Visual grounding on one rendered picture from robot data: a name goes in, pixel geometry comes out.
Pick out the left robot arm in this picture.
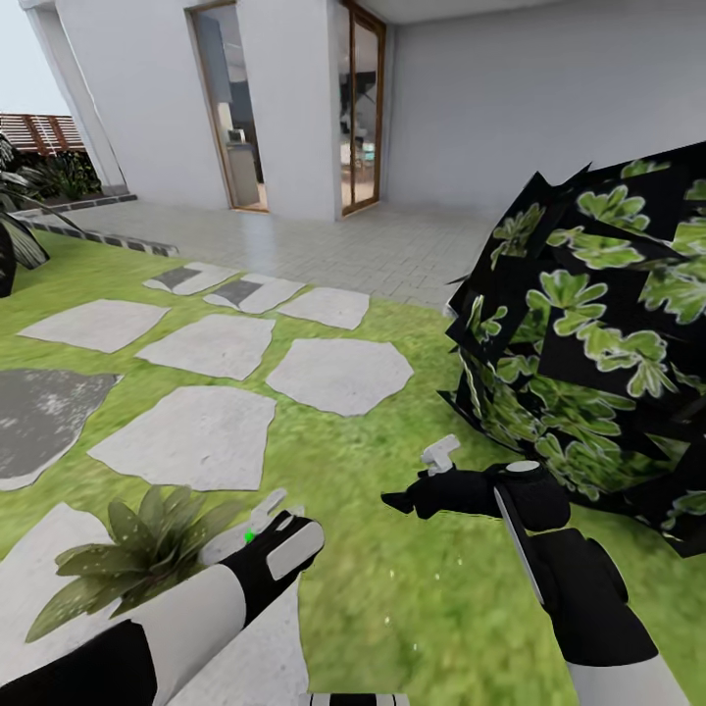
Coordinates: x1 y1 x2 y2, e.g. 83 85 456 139
0 488 325 706

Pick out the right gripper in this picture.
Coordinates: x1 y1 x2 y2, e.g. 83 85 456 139
381 465 469 519

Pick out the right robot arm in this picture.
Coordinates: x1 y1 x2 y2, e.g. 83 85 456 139
381 434 690 706

